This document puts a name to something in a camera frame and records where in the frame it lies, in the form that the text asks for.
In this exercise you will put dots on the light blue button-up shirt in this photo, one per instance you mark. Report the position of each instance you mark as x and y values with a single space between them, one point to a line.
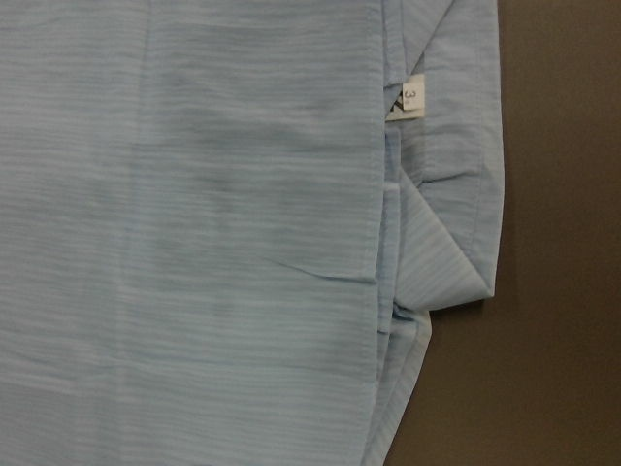
225 224

